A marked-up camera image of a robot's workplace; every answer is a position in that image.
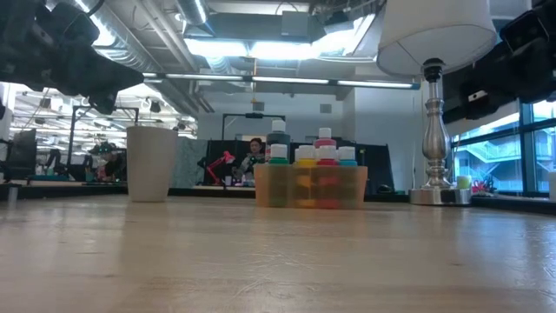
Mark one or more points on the orange translucent bin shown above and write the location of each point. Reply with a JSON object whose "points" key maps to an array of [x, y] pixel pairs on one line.
{"points": [[356, 191]]}

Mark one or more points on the person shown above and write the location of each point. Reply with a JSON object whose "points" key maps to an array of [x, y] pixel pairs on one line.
{"points": [[110, 163], [253, 158]]}

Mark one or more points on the red paint bottle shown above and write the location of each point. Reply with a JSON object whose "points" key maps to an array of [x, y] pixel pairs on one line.
{"points": [[327, 153]]}

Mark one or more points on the black background gantry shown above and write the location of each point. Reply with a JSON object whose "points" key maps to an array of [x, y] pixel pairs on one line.
{"points": [[254, 115], [126, 108]]}

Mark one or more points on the red desk lamp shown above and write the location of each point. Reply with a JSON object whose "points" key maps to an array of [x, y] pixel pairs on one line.
{"points": [[227, 156]]}

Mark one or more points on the tall coral paint bottle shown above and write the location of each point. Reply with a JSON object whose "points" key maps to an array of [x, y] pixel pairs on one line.
{"points": [[325, 137]]}

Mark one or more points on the black background equipment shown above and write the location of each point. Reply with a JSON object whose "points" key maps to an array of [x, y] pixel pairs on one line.
{"points": [[378, 169]]}

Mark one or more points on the tall grey paint bottle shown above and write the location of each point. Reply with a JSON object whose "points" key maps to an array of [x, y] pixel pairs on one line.
{"points": [[278, 130]]}

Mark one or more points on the black background monitor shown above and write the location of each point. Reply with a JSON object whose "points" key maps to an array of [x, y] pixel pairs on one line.
{"points": [[24, 152]]}

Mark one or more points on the horizontal light bar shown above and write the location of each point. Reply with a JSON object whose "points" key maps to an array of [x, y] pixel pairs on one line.
{"points": [[282, 79]]}

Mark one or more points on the silver lamp with white shade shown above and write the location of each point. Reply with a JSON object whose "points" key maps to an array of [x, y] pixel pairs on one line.
{"points": [[434, 143]]}

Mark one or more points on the silver ribbed air duct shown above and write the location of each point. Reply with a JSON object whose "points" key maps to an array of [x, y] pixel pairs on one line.
{"points": [[130, 48], [193, 11]]}

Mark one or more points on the green plastic cup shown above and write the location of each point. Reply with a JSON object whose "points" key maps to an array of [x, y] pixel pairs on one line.
{"points": [[464, 181]]}

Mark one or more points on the green paint bottle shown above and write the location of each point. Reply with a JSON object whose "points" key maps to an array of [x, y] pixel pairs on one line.
{"points": [[278, 152]]}

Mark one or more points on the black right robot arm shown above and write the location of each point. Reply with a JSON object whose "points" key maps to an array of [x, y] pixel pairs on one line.
{"points": [[534, 56]]}

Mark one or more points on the grey-blue background panel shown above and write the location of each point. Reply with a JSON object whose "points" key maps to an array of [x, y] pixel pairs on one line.
{"points": [[191, 161]]}

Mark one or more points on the grey ceiling box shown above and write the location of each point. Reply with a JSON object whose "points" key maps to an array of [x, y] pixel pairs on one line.
{"points": [[295, 24]]}

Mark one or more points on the turquoise paint bottle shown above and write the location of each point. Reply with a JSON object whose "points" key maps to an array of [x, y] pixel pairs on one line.
{"points": [[347, 154]]}

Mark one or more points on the red desk tools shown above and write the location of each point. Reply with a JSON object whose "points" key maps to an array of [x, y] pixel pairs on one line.
{"points": [[480, 186]]}

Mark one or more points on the white paper cup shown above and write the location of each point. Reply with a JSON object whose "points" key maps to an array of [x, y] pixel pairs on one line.
{"points": [[150, 165]]}

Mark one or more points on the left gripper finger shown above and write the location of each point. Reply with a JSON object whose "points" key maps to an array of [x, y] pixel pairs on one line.
{"points": [[105, 102], [123, 78]]}

